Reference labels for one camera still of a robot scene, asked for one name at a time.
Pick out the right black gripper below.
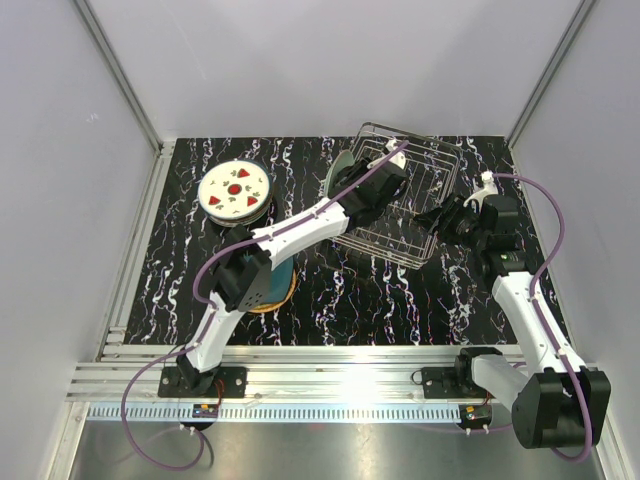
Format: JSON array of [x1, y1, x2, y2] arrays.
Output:
[[413, 192, 488, 251]]

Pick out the mint green flower plate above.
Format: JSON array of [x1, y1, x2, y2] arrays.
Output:
[[323, 150, 355, 197]]

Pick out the teal square plate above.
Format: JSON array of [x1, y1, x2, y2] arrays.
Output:
[[261, 257, 294, 307]]

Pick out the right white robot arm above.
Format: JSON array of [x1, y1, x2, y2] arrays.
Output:
[[414, 194, 611, 454]]

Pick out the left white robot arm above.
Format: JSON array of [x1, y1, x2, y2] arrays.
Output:
[[176, 148, 407, 397]]

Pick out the white watermelon pattern plate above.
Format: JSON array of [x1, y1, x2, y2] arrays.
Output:
[[197, 158, 274, 220]]

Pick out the yellow woven pattern plate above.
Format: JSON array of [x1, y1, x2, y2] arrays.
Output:
[[250, 270, 297, 314]]

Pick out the right small circuit board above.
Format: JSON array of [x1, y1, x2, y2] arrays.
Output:
[[461, 404, 493, 424]]

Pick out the small circuit board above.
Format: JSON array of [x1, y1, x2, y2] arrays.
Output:
[[192, 404, 219, 419], [461, 404, 493, 424]]

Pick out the left small circuit board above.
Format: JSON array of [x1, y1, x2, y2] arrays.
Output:
[[192, 404, 219, 419]]

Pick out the metal wire dish rack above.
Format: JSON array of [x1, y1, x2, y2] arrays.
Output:
[[334, 122, 462, 270]]

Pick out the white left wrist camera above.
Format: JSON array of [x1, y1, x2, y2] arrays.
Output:
[[385, 138, 407, 170]]

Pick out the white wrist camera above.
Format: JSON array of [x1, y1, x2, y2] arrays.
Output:
[[463, 171, 498, 213], [385, 138, 407, 170]]

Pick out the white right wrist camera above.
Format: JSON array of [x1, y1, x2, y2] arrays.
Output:
[[463, 171, 498, 213]]

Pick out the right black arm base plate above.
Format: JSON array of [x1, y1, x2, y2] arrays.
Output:
[[420, 367, 463, 400]]

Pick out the left aluminium frame post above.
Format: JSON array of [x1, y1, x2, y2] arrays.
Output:
[[71, 0, 175, 158]]

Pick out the aluminium frame post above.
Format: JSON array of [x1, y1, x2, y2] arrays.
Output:
[[71, 0, 175, 158], [506, 0, 598, 149]]

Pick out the right aluminium frame post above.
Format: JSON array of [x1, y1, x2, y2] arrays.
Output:
[[506, 0, 598, 149]]

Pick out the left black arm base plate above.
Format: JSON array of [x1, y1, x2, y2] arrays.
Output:
[[157, 366, 248, 399]]

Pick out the aluminium mounting rail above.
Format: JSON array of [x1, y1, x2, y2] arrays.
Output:
[[66, 344, 460, 404]]

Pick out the white slotted cable duct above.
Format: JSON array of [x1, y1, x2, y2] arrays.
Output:
[[88, 402, 461, 424]]

